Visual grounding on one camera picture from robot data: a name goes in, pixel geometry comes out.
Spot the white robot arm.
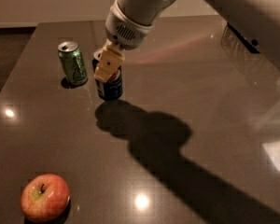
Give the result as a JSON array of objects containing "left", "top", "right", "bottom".
[{"left": 94, "top": 0, "right": 280, "bottom": 82}]

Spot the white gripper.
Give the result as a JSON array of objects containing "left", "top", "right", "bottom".
[{"left": 94, "top": 0, "right": 154, "bottom": 82}]

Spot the green soda can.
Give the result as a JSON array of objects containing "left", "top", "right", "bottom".
[{"left": 58, "top": 41, "right": 88, "bottom": 86}]

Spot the black wire basket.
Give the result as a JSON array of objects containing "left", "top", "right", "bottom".
[{"left": 227, "top": 22, "right": 260, "bottom": 54}]

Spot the blue pepsi can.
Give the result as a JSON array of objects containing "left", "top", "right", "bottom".
[{"left": 92, "top": 49, "right": 124, "bottom": 102}]

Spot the red apple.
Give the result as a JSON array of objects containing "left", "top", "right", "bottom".
[{"left": 21, "top": 174, "right": 70, "bottom": 223}]

